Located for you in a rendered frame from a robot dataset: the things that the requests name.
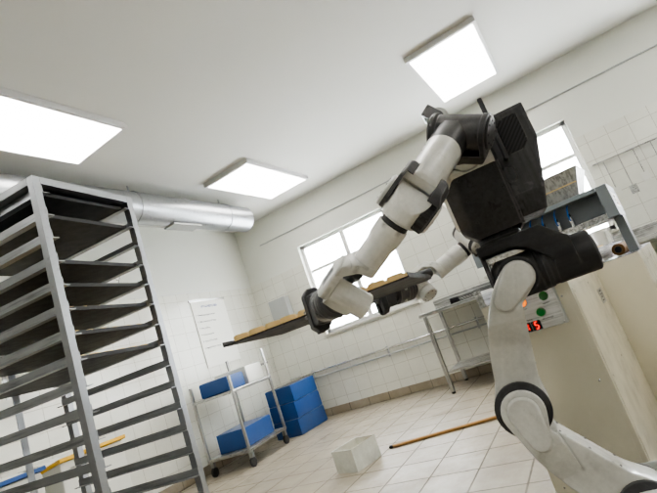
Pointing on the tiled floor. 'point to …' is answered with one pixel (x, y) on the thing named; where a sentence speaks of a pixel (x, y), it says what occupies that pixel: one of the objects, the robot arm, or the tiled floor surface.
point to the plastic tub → (356, 454)
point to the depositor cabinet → (635, 303)
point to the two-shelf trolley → (240, 423)
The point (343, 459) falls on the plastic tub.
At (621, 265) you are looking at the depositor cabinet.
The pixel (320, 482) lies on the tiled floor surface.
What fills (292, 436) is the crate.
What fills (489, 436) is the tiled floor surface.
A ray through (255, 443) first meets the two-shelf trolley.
